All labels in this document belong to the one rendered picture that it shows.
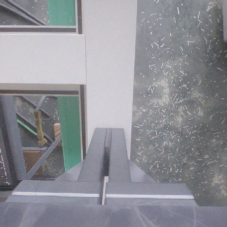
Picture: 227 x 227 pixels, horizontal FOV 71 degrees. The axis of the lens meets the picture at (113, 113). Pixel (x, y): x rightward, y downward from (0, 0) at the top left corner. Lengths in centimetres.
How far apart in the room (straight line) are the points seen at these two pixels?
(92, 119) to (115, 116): 2
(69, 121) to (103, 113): 9
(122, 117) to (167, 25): 103
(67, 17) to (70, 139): 16
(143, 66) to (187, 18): 39
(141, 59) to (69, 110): 90
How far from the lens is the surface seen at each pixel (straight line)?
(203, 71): 123
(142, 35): 111
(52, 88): 22
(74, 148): 25
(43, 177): 104
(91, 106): 15
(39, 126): 98
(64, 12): 24
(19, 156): 71
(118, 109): 15
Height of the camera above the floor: 108
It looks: 75 degrees down
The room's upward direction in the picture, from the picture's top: 178 degrees counter-clockwise
